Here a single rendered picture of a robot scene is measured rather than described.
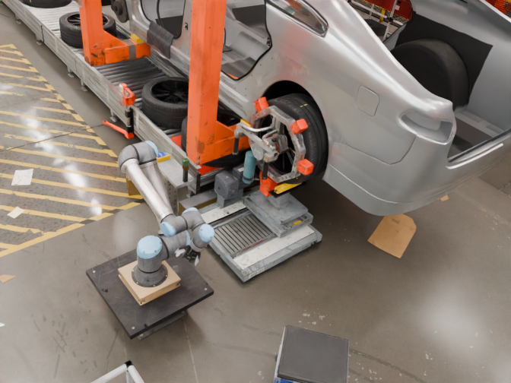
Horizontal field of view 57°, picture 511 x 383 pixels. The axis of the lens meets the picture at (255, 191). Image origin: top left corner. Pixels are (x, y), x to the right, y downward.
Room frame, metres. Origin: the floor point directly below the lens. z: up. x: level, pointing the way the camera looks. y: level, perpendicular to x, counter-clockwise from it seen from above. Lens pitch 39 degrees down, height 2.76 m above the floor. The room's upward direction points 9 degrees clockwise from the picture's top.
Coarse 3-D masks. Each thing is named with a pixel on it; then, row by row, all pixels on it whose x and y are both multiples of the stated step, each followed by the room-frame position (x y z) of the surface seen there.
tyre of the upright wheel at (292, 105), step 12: (288, 96) 3.17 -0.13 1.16; (300, 96) 3.18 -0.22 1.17; (288, 108) 3.00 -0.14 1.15; (300, 108) 3.00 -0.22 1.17; (312, 108) 3.03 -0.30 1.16; (312, 120) 2.93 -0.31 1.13; (312, 132) 2.85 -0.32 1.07; (324, 132) 2.92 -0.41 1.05; (312, 144) 2.81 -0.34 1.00; (324, 144) 2.87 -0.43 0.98; (312, 156) 2.79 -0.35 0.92; (324, 156) 2.86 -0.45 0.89; (324, 168) 2.91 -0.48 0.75; (288, 180) 2.90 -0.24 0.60; (300, 180) 2.82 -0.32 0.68
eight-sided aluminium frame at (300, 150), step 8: (264, 112) 3.04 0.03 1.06; (272, 112) 2.99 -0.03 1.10; (280, 112) 2.99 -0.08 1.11; (256, 120) 3.12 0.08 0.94; (280, 120) 2.92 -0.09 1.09; (288, 120) 2.88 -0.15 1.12; (256, 128) 3.14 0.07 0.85; (288, 128) 2.86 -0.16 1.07; (296, 136) 2.82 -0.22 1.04; (296, 144) 2.79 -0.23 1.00; (296, 152) 2.77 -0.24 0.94; (304, 152) 2.79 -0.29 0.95; (256, 160) 3.05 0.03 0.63; (264, 160) 3.06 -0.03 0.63; (296, 160) 2.78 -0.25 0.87; (272, 168) 2.99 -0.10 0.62; (296, 168) 2.75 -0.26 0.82; (272, 176) 2.90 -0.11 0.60; (280, 176) 2.85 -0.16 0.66; (288, 176) 2.79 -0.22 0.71; (296, 176) 2.77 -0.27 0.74
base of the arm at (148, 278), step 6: (162, 264) 2.02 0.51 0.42; (138, 270) 1.93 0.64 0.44; (162, 270) 1.98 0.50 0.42; (138, 276) 1.91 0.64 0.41; (144, 276) 1.90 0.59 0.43; (150, 276) 1.91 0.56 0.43; (156, 276) 1.92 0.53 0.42; (162, 276) 1.96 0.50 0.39; (144, 282) 1.89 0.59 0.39; (150, 282) 1.89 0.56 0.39; (156, 282) 1.91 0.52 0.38
